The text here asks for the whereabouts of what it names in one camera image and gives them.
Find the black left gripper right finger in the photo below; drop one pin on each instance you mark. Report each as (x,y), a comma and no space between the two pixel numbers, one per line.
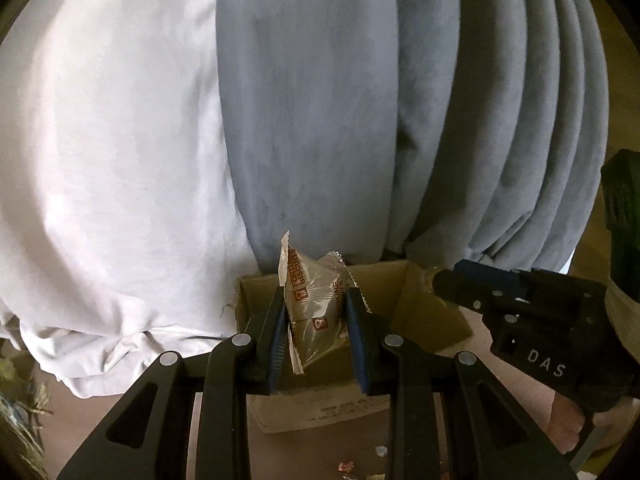
(449,417)

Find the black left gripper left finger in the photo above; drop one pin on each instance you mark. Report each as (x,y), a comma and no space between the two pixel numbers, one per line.
(146,434)

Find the silver biscuit snack packet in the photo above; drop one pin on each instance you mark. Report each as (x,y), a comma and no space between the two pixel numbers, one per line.
(314,292)

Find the person's right hand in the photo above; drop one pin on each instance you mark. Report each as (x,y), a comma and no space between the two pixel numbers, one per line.
(566,422)

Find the small candy on table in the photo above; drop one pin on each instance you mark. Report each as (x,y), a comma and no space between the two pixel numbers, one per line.
(346,467)

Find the yellow plaid blanket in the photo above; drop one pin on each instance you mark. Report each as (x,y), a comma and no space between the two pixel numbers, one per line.
(23,400)

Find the white curtain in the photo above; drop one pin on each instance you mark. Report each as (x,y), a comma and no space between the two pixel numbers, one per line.
(120,234)

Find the grey curtain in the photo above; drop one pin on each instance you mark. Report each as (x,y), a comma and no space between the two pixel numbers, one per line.
(432,130)

